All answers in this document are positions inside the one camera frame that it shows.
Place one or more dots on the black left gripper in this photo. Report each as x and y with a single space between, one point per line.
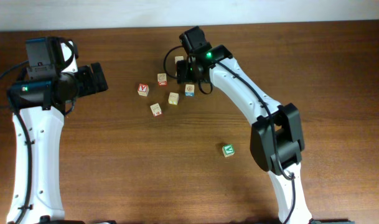
91 87

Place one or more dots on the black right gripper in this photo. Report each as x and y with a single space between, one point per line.
182 72

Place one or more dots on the wooden block blue side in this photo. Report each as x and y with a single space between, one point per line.
189 90

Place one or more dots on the wooden block yellow side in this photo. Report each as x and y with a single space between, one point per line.
173 98

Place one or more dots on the green letter V block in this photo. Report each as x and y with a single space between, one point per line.
228 150

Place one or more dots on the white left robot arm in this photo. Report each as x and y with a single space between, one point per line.
39 100

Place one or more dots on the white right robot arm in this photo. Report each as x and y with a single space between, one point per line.
276 140

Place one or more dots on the wooden block red X side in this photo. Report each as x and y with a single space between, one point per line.
178 58

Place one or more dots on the red letter A block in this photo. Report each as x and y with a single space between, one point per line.
143 89

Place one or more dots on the wooden block red bottom edge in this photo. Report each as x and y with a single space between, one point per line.
156 109

